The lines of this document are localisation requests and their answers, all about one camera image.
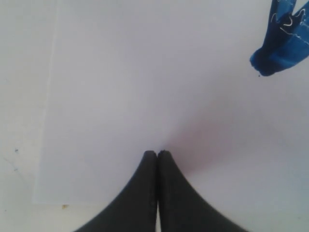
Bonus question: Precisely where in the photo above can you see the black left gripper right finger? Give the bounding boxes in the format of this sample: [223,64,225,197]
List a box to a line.
[157,150,244,232]

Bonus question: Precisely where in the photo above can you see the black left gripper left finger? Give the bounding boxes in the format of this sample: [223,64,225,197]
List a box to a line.
[79,151,157,232]

